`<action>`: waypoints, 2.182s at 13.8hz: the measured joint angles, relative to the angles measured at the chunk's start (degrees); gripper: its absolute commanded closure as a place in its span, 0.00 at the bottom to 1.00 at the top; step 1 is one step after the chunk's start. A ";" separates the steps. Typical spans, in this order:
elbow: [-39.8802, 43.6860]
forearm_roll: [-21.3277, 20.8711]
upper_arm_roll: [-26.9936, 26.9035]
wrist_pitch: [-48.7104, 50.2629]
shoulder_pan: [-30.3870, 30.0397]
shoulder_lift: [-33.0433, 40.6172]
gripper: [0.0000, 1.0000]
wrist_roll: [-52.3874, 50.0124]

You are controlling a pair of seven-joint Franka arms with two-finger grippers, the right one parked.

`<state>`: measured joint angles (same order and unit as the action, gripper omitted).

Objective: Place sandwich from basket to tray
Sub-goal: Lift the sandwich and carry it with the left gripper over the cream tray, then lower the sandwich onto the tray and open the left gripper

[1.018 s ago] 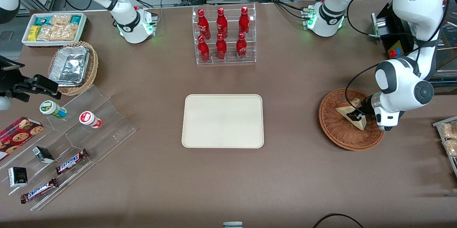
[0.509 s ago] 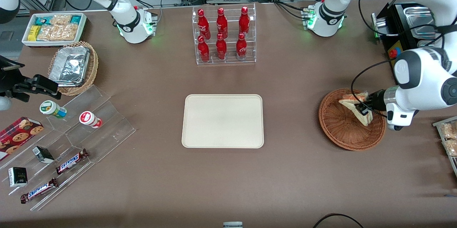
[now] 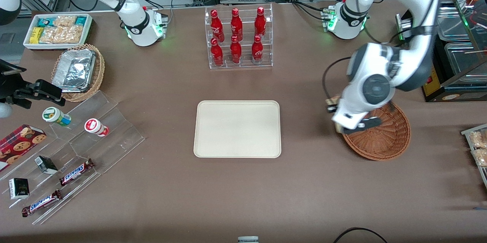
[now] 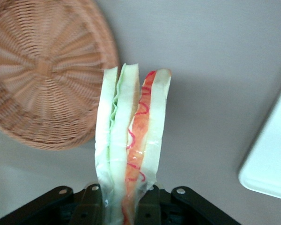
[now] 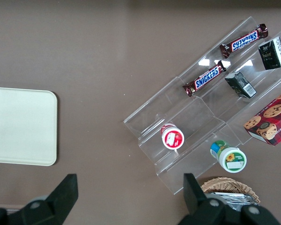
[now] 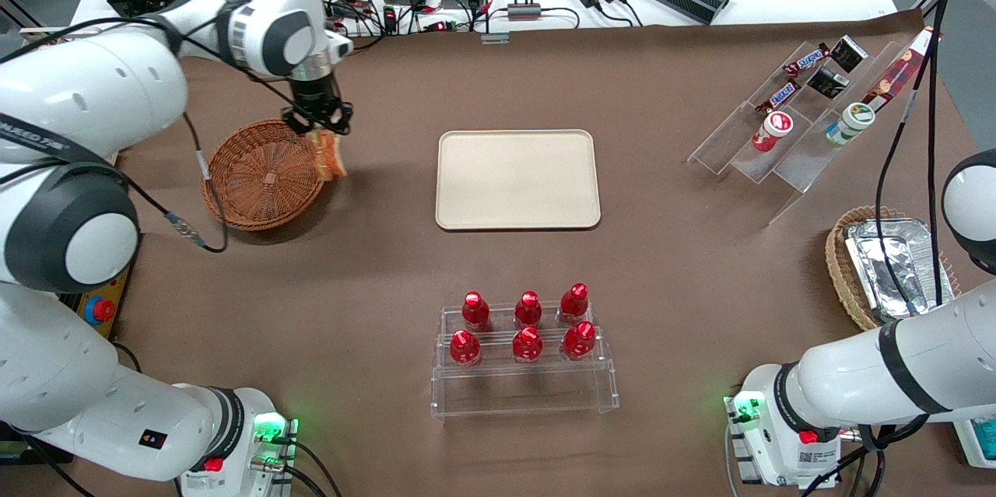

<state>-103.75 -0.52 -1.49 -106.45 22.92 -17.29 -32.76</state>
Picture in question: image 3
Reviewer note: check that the clear snack bag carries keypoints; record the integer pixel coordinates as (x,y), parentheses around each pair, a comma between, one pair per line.
(478,139)
(481,157)

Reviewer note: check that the clear acrylic stepped display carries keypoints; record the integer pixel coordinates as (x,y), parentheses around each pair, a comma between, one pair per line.
(114,136)

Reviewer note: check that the beige rectangular tray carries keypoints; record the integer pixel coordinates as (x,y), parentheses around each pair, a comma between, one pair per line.
(236,129)

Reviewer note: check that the round brown wicker basket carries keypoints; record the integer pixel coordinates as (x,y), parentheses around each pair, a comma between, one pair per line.
(384,140)

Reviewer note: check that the small black box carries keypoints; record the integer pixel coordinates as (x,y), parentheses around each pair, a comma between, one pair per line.
(45,164)
(19,188)

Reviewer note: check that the large clear cracker bag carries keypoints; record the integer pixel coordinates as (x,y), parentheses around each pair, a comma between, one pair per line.
(61,34)

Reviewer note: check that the triangular sandwich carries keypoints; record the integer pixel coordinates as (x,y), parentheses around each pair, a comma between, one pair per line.
(333,101)

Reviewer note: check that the metal tray with snacks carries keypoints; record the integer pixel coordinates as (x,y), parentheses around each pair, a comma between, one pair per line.
(466,132)

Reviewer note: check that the red label yogurt bottle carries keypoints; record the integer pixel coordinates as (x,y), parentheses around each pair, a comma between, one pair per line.
(95,126)

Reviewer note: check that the steel pan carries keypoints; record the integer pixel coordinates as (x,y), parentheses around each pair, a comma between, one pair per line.
(452,22)
(466,58)

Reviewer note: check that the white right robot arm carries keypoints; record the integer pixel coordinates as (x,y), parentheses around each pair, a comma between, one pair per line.
(133,26)

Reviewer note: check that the teal snack packet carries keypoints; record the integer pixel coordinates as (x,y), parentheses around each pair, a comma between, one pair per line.
(80,20)
(45,22)

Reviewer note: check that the small grey device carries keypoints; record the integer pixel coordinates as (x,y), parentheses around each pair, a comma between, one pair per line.
(248,239)

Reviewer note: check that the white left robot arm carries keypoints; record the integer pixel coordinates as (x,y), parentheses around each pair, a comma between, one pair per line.
(380,72)

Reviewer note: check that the black food warmer cabinet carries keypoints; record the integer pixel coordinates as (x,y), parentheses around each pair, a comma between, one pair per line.
(456,91)

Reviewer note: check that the yellow snack packet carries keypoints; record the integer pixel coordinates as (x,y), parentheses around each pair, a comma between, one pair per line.
(36,35)

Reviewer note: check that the aluminium foil tray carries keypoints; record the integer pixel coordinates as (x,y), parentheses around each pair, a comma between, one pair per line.
(74,70)

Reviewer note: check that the clear acrylic bottle rack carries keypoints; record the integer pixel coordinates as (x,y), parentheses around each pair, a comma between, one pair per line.
(243,64)

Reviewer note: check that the white snack bin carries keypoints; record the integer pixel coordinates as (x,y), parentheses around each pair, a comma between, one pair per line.
(88,34)

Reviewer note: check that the snickers chocolate bar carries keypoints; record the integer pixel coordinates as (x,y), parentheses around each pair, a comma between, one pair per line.
(41,203)
(76,172)

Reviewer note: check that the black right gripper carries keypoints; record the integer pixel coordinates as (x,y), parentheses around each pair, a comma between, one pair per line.
(8,83)

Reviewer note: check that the small clear cracker bag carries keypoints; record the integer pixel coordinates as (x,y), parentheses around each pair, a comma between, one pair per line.
(64,21)

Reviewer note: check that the red cola bottle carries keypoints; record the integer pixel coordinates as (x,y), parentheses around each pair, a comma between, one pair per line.
(216,53)
(236,24)
(257,50)
(216,26)
(236,51)
(260,22)

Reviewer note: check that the red cookie box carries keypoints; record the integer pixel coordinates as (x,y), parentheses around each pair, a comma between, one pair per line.
(19,146)

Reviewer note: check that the light wicker basket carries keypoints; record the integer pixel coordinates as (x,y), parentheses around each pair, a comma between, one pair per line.
(98,72)

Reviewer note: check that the green label yogurt bottle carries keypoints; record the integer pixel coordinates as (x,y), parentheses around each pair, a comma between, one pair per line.
(55,116)

